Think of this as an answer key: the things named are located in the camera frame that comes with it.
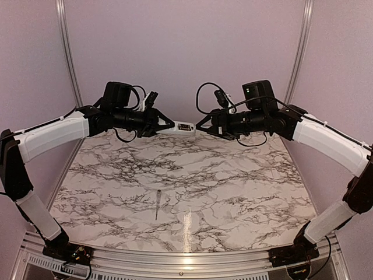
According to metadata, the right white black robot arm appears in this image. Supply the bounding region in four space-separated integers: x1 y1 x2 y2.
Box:
196 80 372 261

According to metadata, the clear handle screwdriver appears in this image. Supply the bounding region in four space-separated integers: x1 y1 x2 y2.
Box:
155 190 161 220

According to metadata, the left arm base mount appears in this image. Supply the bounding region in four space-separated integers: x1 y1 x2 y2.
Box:
43 243 93 265

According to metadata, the front aluminium frame rail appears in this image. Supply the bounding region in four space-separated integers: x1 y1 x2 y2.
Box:
10 232 351 279

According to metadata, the right black camera cable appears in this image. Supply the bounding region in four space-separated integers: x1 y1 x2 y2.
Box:
195 82 222 114

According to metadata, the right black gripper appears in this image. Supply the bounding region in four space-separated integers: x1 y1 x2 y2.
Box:
196 107 267 141

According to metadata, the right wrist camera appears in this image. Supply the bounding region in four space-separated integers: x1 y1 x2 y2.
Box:
214 89 237 114

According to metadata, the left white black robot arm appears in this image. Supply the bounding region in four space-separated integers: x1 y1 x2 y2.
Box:
1 82 178 260

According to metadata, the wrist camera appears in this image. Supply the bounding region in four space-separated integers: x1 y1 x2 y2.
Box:
214 89 237 114
139 91 159 111

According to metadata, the left black camera cable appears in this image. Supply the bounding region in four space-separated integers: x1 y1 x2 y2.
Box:
115 85 148 144

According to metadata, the left aluminium frame post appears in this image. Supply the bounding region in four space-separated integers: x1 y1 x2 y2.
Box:
55 0 83 107

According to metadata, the white remote control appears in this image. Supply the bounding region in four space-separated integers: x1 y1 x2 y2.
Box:
158 121 196 136

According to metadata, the aluminium frame post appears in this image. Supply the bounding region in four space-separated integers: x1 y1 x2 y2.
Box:
55 0 83 107
284 0 315 104

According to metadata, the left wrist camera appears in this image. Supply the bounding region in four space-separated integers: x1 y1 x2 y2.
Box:
139 91 159 111

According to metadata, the black camera cable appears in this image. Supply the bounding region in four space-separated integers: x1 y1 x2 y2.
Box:
195 82 222 114
115 85 148 144

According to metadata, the right aluminium frame post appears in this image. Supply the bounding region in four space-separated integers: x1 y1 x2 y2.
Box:
284 0 315 104

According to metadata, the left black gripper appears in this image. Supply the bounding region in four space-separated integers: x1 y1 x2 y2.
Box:
112 103 175 138

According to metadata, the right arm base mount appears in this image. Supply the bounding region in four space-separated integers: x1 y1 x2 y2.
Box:
268 244 320 267

